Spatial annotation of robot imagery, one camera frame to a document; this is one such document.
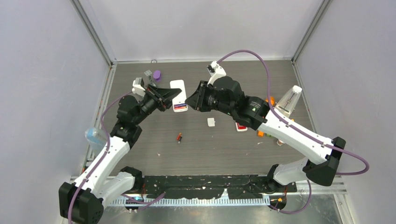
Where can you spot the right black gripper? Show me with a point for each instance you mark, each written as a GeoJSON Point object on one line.
{"type": "Point", "coordinates": [197, 101]}

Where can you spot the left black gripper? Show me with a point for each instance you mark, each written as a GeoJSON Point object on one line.
{"type": "Point", "coordinates": [162, 97]}

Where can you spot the white battery cover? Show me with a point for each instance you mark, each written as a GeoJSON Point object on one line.
{"type": "Point", "coordinates": [211, 122]}

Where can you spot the red and white remote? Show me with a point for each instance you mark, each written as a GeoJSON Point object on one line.
{"type": "Point", "coordinates": [240, 128]}

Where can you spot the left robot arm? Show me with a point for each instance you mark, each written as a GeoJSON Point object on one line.
{"type": "Point", "coordinates": [84, 200]}

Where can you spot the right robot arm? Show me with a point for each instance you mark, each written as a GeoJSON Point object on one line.
{"type": "Point", "coordinates": [320, 162]}

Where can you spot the purple plastic cup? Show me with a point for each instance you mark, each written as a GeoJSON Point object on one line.
{"type": "Point", "coordinates": [157, 75]}

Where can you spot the blue plastic bottle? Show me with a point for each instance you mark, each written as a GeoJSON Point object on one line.
{"type": "Point", "coordinates": [96, 138]}

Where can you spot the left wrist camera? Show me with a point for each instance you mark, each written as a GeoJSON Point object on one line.
{"type": "Point", "coordinates": [138, 87]}

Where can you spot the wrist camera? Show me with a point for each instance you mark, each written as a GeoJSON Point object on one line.
{"type": "Point", "coordinates": [215, 71]}
{"type": "Point", "coordinates": [138, 87]}

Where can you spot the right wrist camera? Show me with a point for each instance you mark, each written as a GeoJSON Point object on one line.
{"type": "Point", "coordinates": [215, 71]}

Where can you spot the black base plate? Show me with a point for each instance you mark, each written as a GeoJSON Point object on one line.
{"type": "Point", "coordinates": [212, 186]}

